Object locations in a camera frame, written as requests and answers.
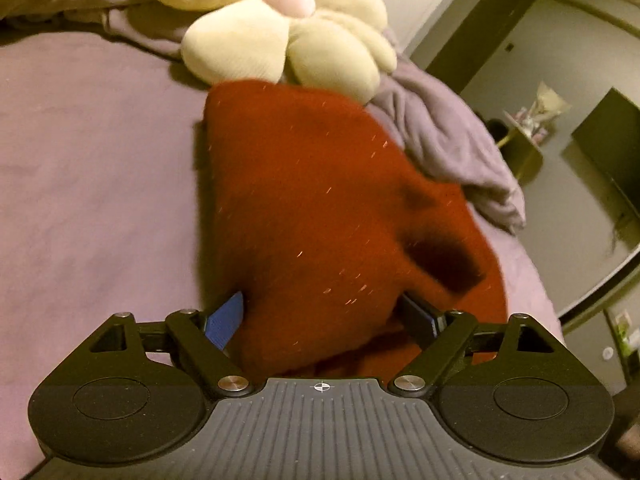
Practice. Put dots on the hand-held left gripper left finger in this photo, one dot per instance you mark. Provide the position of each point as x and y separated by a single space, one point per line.
225 321

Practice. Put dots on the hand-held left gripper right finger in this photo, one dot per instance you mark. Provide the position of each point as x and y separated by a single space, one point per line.
419 318

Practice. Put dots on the red knit cardigan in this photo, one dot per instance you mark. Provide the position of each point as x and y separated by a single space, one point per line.
320 210

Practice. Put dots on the dark clothes pile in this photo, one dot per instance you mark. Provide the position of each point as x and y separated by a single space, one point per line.
496 132

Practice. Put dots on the purple duvet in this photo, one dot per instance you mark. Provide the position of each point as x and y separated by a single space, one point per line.
450 145

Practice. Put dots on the purple bed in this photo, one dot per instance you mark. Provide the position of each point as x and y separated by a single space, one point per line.
90 170

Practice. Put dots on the wrapped flower bouquet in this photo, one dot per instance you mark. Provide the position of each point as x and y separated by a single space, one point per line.
545 107

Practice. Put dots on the dark wooden door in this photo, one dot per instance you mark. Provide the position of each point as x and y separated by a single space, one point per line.
480 45

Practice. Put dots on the cream flower-shaped pillow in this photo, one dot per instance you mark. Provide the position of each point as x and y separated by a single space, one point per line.
280 15

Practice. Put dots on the white wall socket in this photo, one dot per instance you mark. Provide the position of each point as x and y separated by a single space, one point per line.
608 353

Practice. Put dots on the dark wall television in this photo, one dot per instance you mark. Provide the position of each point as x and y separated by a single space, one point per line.
612 145

